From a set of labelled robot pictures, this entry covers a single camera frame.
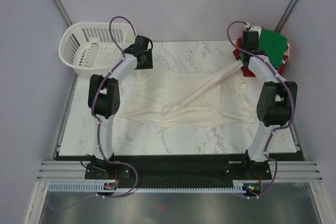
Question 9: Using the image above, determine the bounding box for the cream white t shirt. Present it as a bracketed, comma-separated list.
[122, 61, 256, 127]

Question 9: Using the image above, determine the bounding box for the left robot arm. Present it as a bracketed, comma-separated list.
[87, 35, 153, 178]

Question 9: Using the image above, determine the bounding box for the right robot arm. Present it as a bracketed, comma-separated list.
[239, 28, 298, 179]

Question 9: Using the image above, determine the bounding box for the folded red printed t shirt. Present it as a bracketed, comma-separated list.
[233, 37, 290, 77]

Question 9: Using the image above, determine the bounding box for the folded green t shirt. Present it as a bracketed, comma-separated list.
[258, 28, 287, 68]

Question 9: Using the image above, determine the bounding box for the white plastic laundry basket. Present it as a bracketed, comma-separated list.
[58, 22, 137, 79]

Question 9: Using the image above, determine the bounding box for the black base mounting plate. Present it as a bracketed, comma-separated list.
[84, 154, 271, 189]

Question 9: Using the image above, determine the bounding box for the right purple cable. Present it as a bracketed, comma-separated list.
[226, 20, 294, 200]

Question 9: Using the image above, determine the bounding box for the purple cable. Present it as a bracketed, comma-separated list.
[226, 20, 294, 200]
[47, 16, 140, 210]

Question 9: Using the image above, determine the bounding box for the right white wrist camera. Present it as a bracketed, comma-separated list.
[244, 23, 262, 33]

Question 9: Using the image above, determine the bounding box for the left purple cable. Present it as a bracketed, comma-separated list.
[47, 16, 140, 210]

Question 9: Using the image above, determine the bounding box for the left aluminium table rail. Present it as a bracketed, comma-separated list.
[50, 73, 78, 160]

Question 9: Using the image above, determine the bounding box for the white slotted cable duct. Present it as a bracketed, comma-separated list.
[48, 182, 261, 193]

